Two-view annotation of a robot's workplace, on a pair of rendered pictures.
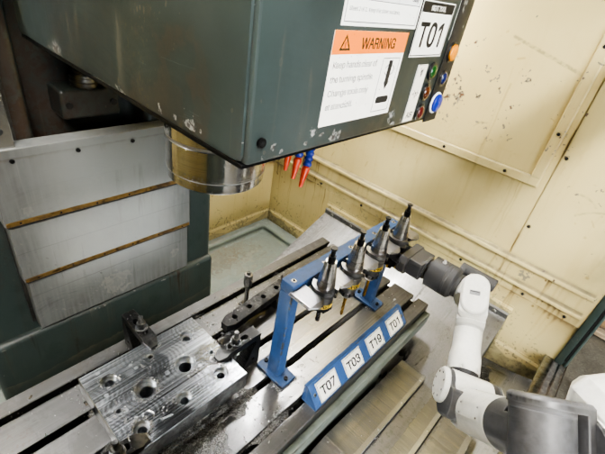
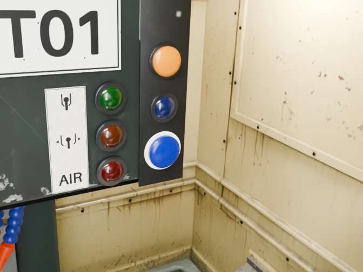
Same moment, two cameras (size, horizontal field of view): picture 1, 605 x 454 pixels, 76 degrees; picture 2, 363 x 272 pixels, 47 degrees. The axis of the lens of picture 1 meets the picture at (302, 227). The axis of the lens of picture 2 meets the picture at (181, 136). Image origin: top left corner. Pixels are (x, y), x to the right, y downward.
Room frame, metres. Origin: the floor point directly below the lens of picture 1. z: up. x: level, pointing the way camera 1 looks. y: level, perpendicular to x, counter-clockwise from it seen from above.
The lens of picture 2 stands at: (0.38, -0.33, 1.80)
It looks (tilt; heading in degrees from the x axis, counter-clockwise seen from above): 20 degrees down; 22
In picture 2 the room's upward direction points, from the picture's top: 3 degrees clockwise
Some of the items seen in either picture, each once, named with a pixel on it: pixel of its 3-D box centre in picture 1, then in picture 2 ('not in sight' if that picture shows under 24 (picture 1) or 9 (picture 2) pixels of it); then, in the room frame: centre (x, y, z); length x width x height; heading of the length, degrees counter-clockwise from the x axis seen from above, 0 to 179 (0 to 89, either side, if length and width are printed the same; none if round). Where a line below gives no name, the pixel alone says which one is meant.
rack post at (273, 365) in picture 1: (282, 334); not in sight; (0.67, 0.00, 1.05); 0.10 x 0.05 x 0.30; 53
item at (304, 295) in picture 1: (309, 298); not in sight; (0.64, -0.04, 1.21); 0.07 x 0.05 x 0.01; 53
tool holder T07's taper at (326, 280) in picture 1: (329, 272); not in sight; (0.68, -0.08, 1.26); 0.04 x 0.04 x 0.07
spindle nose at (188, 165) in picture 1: (217, 139); not in sight; (0.59, 0.16, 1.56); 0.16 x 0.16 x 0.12
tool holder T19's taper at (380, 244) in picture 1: (382, 239); not in sight; (0.86, -0.21, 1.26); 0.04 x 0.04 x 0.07
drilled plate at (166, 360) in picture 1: (166, 382); not in sight; (0.54, 0.25, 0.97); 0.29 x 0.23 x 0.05; 143
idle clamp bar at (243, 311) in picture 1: (256, 308); not in sight; (0.85, 0.10, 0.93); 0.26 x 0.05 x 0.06; 148
